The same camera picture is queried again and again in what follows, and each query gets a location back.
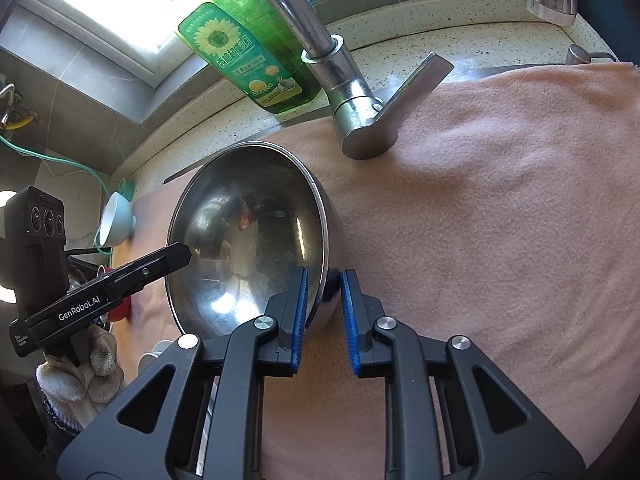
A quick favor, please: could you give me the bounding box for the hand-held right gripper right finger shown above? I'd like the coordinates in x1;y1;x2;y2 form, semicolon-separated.
340;269;586;480

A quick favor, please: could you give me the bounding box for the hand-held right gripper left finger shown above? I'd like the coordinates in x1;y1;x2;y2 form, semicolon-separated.
82;265;308;480

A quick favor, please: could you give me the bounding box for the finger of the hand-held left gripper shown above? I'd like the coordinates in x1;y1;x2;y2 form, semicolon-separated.
107;242;193;293

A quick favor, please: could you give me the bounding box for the person's left hand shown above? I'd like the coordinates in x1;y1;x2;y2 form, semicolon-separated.
36;329;126;436

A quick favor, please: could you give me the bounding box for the wooden board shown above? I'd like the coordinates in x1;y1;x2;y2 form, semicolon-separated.
112;195;173;381

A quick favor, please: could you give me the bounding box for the white ceramic bowl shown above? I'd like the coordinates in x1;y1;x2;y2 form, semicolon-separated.
97;191;137;248

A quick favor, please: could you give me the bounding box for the red steel bowl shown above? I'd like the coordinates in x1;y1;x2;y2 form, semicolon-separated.
107;295;132;322

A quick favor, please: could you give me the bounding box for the pink towel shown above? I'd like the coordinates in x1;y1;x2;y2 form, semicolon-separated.
130;62;640;480

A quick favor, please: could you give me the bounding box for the green dish soap bottle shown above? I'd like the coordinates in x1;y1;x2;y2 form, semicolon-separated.
154;0;323;116

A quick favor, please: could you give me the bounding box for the steel faucet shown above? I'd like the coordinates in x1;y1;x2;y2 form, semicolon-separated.
232;0;578;161

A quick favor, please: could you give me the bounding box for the window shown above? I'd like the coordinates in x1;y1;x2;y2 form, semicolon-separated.
20;0;241;86

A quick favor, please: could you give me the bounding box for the metal knob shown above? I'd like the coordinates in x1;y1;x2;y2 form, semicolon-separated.
565;44;618;66

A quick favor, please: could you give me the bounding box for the green hose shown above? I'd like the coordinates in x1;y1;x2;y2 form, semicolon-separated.
0;132;113;261

